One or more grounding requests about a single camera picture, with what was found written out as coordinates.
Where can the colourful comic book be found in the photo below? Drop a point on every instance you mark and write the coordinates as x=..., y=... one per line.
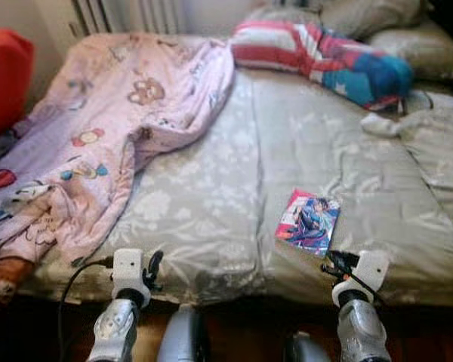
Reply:
x=308, y=222

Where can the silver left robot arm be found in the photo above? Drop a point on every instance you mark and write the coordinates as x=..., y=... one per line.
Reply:
x=115, y=332

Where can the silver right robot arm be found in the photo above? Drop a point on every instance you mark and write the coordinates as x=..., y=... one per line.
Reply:
x=362, y=332

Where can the grey left robot leg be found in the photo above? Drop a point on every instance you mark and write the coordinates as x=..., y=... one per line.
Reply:
x=183, y=335

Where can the grey robot leg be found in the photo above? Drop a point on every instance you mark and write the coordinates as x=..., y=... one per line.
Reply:
x=308, y=348
x=183, y=335

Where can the grey right robot leg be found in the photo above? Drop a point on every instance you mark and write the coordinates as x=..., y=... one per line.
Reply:
x=308, y=348

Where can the grey floral bedspread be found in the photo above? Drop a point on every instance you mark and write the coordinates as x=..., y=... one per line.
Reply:
x=287, y=151

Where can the white sock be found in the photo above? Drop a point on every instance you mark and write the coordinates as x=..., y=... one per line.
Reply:
x=379, y=125

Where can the orange plush toy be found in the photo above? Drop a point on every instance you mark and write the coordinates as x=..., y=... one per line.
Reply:
x=6, y=279

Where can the pink cartoon bear blanket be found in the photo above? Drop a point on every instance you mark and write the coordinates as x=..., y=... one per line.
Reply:
x=113, y=121

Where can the red white blue striped blanket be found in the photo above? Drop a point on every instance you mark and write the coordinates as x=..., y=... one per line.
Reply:
x=317, y=56

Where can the red fabric armchair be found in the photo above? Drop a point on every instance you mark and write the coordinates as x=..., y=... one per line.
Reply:
x=6, y=83

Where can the white radiator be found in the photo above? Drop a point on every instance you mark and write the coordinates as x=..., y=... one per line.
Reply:
x=128, y=15

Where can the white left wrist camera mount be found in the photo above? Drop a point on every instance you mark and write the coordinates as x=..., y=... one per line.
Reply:
x=127, y=268

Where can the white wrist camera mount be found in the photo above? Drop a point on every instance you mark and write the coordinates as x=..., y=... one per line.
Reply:
x=127, y=268
x=371, y=268

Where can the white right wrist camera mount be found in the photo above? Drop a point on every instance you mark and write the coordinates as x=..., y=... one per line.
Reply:
x=371, y=268

